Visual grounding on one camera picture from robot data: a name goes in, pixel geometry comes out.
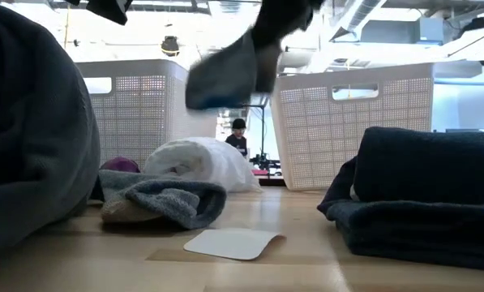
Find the large dark grey knit cloth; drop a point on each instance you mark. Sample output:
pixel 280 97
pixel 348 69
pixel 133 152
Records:
pixel 31 121

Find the white textured cloth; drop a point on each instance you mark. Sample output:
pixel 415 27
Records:
pixel 201 162

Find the purple cloth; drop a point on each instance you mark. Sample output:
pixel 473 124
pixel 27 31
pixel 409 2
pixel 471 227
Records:
pixel 120 165

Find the white paper card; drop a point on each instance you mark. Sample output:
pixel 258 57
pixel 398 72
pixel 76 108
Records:
pixel 229 243

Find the grey sock with beige toe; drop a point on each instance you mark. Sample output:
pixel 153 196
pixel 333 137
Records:
pixel 164 198

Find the pink flat box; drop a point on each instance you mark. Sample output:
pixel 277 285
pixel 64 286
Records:
pixel 259 172

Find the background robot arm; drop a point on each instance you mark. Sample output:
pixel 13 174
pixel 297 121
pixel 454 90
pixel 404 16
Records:
pixel 266 162

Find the black ceiling dome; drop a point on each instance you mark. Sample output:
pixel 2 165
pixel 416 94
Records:
pixel 170 46

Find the grey ceiling air unit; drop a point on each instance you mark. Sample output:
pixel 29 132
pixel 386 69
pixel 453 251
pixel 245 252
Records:
pixel 430 30

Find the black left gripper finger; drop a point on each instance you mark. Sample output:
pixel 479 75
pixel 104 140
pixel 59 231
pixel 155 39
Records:
pixel 108 10

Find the white perforated plastic basket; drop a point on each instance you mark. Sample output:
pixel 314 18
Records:
pixel 326 142
pixel 144 113

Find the slate blue cloth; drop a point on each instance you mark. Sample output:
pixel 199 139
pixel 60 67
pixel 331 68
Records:
pixel 221 77

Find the black light stand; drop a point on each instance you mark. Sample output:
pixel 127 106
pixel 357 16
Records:
pixel 262 134

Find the person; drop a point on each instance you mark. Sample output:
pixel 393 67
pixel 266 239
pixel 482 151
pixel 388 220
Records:
pixel 237 142

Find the dark navy rolled cloth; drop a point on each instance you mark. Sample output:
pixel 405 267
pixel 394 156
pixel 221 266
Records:
pixel 420 178

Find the silver ventilation duct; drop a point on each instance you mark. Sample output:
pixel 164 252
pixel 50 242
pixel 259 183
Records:
pixel 359 14

